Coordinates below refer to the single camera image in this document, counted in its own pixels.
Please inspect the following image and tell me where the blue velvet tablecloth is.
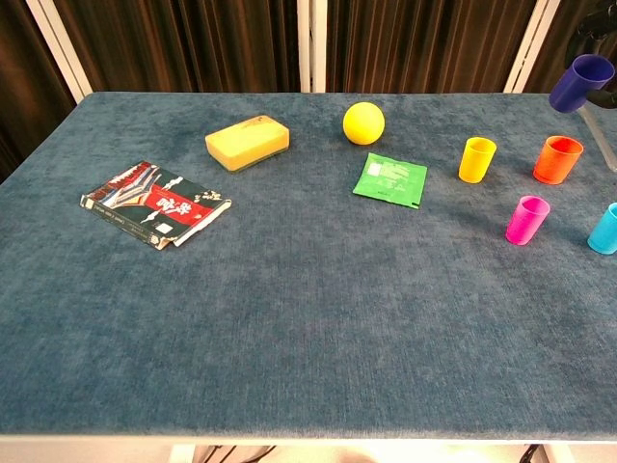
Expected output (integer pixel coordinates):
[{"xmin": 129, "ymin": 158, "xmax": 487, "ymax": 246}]
[{"xmin": 0, "ymin": 91, "xmax": 617, "ymax": 443}]

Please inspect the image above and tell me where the dark blue plastic cup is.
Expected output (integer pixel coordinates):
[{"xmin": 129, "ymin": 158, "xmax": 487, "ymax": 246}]
[{"xmin": 549, "ymin": 53, "xmax": 616, "ymax": 115}]

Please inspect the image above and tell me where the white frame post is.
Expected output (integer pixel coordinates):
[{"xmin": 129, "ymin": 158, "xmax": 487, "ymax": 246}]
[
  {"xmin": 297, "ymin": 0, "xmax": 329, "ymax": 94},
  {"xmin": 502, "ymin": 0, "xmax": 563, "ymax": 95},
  {"xmin": 26, "ymin": 0, "xmax": 94, "ymax": 103}
]

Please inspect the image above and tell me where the yellow ball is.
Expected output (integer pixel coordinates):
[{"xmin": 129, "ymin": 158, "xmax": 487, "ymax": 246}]
[{"xmin": 342, "ymin": 101, "xmax": 387, "ymax": 147}]

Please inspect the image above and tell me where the black cable bundle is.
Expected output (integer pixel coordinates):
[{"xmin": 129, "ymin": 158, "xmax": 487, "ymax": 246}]
[{"xmin": 196, "ymin": 444, "xmax": 277, "ymax": 463}]

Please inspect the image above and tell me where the yellow plastic cup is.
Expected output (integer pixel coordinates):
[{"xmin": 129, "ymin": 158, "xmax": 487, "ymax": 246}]
[{"xmin": 458, "ymin": 136, "xmax": 497, "ymax": 184}]

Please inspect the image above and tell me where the green sachet packet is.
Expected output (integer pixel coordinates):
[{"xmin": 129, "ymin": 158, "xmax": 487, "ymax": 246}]
[{"xmin": 352, "ymin": 151, "xmax": 429, "ymax": 210}]

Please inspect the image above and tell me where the yellow sponge block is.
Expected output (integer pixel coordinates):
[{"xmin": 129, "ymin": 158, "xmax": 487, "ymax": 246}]
[{"xmin": 204, "ymin": 114, "xmax": 291, "ymax": 174}]

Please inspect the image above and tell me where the dark brown curtain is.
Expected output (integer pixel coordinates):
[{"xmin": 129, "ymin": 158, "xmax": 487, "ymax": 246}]
[
  {"xmin": 524, "ymin": 0, "xmax": 617, "ymax": 95},
  {"xmin": 0, "ymin": 0, "xmax": 78, "ymax": 184},
  {"xmin": 51, "ymin": 0, "xmax": 309, "ymax": 94},
  {"xmin": 326, "ymin": 0, "xmax": 539, "ymax": 95}
]

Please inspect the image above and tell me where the orange plastic cup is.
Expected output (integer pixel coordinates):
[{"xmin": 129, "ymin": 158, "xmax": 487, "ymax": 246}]
[{"xmin": 532, "ymin": 135, "xmax": 585, "ymax": 186}]

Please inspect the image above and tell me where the magenta plastic cup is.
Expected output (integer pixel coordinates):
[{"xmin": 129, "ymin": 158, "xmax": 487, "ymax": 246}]
[{"xmin": 504, "ymin": 195, "xmax": 551, "ymax": 247}]

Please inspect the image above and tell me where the dark printed snack packet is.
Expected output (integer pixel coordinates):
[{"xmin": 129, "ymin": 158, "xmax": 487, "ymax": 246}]
[{"xmin": 79, "ymin": 160, "xmax": 233, "ymax": 252}]

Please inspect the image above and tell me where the cyan plastic cup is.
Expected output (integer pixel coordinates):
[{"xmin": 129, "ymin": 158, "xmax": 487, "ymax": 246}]
[{"xmin": 587, "ymin": 202, "xmax": 617, "ymax": 256}]

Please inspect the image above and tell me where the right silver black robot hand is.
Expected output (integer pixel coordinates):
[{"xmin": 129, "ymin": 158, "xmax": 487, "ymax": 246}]
[{"xmin": 570, "ymin": 0, "xmax": 617, "ymax": 110}]

